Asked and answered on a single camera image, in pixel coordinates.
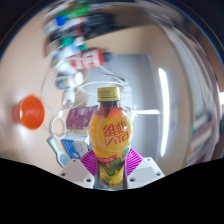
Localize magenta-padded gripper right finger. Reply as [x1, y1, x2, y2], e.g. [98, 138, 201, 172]
[124, 147, 166, 190]

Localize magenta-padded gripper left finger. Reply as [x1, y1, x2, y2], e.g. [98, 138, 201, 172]
[59, 148, 101, 190]

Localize orange plastic cup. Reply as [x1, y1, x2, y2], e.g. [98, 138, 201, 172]
[12, 94, 46, 131]

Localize red and white can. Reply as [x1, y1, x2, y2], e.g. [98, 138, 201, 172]
[68, 49, 111, 70]

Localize white light bar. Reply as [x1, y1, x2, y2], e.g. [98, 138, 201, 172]
[157, 67, 170, 158]

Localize yellow drink bottle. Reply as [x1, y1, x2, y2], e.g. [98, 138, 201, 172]
[87, 86, 134, 188]

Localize magenta pouch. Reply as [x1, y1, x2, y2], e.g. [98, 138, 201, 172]
[65, 104, 99, 130]

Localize white brush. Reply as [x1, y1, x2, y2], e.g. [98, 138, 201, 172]
[46, 136, 72, 168]

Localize blue and white box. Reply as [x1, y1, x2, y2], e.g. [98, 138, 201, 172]
[60, 134, 91, 160]

